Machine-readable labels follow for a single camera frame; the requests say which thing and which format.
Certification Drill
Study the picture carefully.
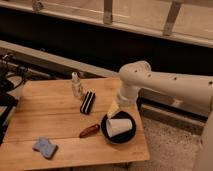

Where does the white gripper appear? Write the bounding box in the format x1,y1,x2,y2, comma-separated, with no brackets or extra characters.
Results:
107,87,138,118

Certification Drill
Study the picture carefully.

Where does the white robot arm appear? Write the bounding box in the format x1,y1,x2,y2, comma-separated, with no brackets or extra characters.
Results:
116,61,213,171

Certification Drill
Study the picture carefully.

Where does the white paper cup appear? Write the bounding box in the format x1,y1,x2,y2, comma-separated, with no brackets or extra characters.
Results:
106,119,132,137

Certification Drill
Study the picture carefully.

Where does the black round plate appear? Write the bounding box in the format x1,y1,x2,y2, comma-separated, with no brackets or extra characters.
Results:
101,111,136,144

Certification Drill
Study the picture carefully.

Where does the clear plastic bottle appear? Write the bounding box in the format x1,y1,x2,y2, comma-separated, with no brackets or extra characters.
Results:
72,72,84,100

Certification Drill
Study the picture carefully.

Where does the blue sponge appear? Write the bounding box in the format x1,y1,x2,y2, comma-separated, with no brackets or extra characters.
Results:
32,137,58,160

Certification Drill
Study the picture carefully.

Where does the black equipment with cables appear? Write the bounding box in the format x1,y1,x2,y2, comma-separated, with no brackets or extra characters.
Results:
0,53,26,145

